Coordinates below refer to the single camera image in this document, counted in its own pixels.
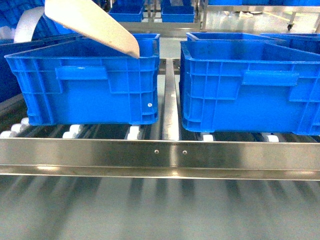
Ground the blue bin near right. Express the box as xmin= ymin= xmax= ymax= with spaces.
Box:
xmin=179 ymin=40 xmax=320 ymax=136

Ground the white plastic strip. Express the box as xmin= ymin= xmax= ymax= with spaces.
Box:
xmin=13 ymin=6 xmax=45 ymax=43

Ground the beige plastic dustpan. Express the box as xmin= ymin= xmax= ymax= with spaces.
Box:
xmin=44 ymin=0 xmax=140 ymax=59

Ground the blue bin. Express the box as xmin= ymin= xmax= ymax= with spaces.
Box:
xmin=179 ymin=40 xmax=320 ymax=136
xmin=108 ymin=0 xmax=145 ymax=22
xmin=5 ymin=33 xmax=160 ymax=126
xmin=186 ymin=32 xmax=290 ymax=47
xmin=0 ymin=0 xmax=86 ymax=105
xmin=160 ymin=0 xmax=195 ymax=23

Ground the blue bin far middle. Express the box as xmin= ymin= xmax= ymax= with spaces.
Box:
xmin=108 ymin=0 xmax=145 ymax=22

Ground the blue bin far left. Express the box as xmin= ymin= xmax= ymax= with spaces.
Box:
xmin=0 ymin=0 xmax=86 ymax=105

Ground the blue bin rear right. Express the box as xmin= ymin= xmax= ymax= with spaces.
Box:
xmin=186 ymin=32 xmax=290 ymax=47

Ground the stainless steel roller shelf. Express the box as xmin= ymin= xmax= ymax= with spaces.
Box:
xmin=0 ymin=44 xmax=320 ymax=181

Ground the blue bin far centre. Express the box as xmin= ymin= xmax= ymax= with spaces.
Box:
xmin=160 ymin=0 xmax=195 ymax=23

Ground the blue bin near left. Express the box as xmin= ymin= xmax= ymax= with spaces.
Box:
xmin=5 ymin=33 xmax=160 ymax=126

